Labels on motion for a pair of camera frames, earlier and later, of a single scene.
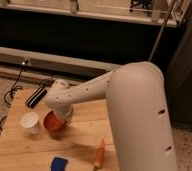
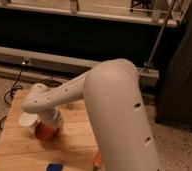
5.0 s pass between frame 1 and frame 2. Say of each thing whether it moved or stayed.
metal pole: stayed
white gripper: moved
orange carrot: stayed
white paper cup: stayed
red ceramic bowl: moved
